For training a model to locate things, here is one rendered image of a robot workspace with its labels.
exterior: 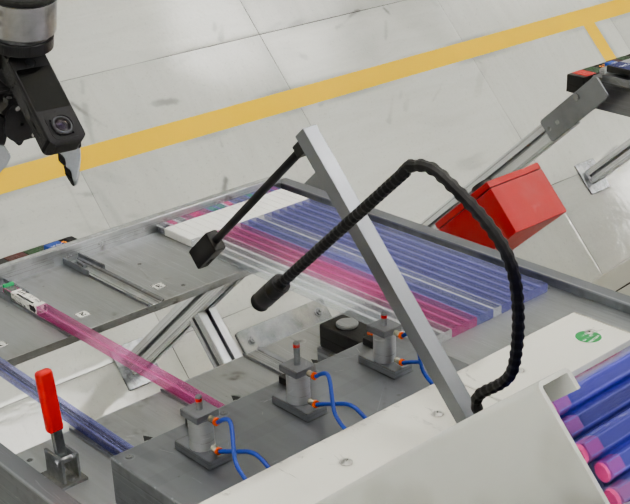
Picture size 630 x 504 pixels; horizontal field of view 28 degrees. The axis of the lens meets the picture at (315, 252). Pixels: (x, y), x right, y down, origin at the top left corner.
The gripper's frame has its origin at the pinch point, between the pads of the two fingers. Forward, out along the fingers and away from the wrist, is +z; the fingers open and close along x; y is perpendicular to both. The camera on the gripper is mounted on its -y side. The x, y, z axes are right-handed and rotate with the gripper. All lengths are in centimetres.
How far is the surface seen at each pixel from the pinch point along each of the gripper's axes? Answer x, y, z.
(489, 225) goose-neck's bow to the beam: 1, -63, -33
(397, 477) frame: 22, -76, -31
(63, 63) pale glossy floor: -68, 100, 43
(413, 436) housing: -1, -59, -9
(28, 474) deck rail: 20.0, -33.7, 4.7
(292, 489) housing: 11, -58, -9
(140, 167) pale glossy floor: -73, 77, 58
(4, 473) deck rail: 21.0, -31.1, 6.1
